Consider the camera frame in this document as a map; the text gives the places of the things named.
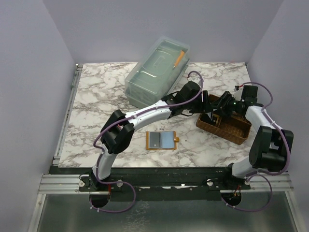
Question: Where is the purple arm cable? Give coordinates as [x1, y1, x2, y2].
[93, 71, 204, 213]
[224, 82, 290, 212]

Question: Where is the orange utility knife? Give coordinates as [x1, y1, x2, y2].
[173, 50, 185, 69]

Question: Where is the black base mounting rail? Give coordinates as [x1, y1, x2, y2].
[48, 166, 290, 202]

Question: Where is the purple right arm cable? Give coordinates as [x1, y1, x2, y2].
[224, 82, 290, 212]

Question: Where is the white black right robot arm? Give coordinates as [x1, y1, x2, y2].
[212, 83, 294, 189]

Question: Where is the tan card holder wallet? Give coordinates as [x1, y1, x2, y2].
[145, 131, 180, 150]

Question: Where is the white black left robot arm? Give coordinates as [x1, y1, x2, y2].
[90, 81, 204, 191]

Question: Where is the grey credit card stack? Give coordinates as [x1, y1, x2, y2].
[148, 132, 161, 149]

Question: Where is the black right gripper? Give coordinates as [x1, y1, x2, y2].
[211, 91, 243, 119]

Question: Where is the black credit card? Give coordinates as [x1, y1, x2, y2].
[211, 113, 221, 125]

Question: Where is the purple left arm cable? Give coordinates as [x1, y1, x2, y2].
[93, 71, 204, 213]

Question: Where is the clear plastic storage box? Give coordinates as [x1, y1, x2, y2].
[125, 37, 190, 109]

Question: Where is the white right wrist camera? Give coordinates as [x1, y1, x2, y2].
[232, 85, 243, 101]

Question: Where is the brown woven divided basket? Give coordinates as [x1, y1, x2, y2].
[196, 94, 252, 145]

